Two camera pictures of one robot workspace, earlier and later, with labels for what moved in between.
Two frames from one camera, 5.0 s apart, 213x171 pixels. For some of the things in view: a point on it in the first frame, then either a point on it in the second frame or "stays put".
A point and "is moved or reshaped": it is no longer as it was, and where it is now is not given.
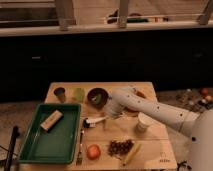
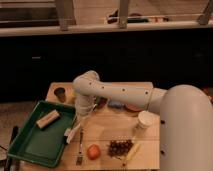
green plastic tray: [59, 144] is moved or reshaped
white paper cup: [143, 122] stays put
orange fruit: [93, 152] stays put
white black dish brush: [92, 123] -> [66, 135]
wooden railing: [65, 21] stays put
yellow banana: [132, 153] stays put
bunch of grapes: [119, 148] stays put
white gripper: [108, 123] -> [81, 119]
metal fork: [79, 159] stays put
